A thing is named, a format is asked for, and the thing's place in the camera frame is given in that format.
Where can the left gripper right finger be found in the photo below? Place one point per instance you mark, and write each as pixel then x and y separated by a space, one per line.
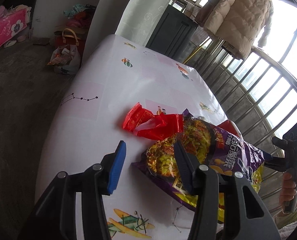
pixel 187 164

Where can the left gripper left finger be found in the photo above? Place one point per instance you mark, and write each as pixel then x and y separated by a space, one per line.
pixel 116 167

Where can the yellow purple chip bag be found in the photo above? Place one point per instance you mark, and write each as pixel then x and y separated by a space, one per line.
pixel 219 147

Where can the red white plastic package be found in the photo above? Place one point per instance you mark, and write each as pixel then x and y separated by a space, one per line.
pixel 228 127

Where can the person's right hand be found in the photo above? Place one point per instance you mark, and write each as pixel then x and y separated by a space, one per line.
pixel 288 189

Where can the red plastic wrapper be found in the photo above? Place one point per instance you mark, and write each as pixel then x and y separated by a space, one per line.
pixel 143 123

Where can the pink patterned tablecloth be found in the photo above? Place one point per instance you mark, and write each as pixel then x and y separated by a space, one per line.
pixel 88 125

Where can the metal balcony railing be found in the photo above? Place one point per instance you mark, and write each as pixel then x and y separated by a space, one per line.
pixel 258 94

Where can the dark metal cabinet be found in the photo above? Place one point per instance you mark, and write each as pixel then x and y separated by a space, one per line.
pixel 172 33

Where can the clothes and bags pile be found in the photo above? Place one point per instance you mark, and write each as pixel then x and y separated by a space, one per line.
pixel 70 39

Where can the beige puffer jacket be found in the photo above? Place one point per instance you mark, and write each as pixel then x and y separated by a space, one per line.
pixel 237 23

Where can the white sheer curtain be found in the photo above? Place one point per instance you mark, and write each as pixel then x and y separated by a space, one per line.
pixel 140 18

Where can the pink floral bedding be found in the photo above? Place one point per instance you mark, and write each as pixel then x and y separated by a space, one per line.
pixel 13 22

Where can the yellow broom handle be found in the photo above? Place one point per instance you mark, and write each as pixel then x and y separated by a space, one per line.
pixel 193 53

